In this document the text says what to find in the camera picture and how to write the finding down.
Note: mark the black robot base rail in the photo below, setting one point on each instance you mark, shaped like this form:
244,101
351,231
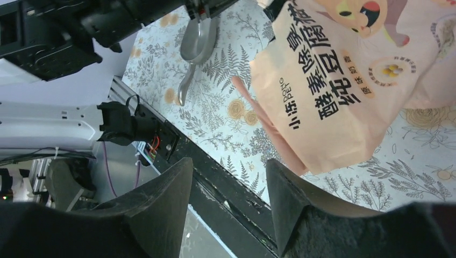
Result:
234,213

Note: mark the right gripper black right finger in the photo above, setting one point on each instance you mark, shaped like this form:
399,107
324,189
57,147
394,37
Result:
290,195

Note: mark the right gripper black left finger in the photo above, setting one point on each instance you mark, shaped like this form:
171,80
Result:
149,220

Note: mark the floral patterned table mat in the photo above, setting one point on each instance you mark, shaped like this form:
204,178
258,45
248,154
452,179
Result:
415,162

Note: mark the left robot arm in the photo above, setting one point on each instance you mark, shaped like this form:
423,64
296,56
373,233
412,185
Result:
49,40

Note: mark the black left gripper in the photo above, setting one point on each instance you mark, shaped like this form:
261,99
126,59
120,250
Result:
109,22

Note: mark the silver metal scoop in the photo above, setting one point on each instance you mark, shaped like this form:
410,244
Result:
196,48

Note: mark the pink cat litter bag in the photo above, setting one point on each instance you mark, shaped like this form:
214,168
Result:
338,73

